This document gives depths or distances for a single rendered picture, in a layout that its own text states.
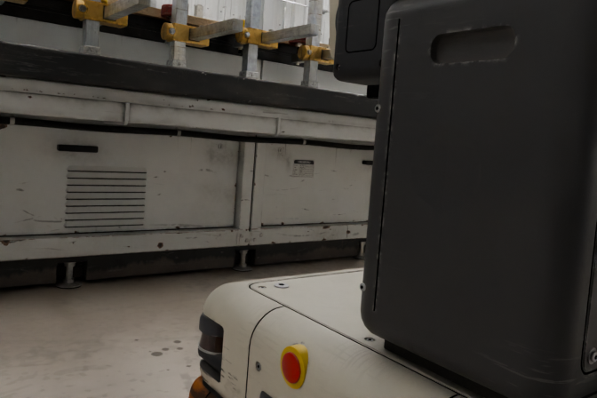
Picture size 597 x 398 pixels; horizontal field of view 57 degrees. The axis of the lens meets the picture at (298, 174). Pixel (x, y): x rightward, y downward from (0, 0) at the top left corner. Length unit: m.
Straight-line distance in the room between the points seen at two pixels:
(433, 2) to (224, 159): 1.52
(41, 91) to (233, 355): 0.97
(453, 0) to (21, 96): 1.21
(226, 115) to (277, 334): 1.12
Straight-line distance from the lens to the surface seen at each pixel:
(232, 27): 1.47
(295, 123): 1.92
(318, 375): 0.68
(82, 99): 1.61
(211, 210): 2.04
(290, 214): 2.23
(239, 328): 0.81
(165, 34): 1.68
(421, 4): 0.61
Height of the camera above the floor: 0.52
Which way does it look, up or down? 4 degrees down
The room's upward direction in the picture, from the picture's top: 4 degrees clockwise
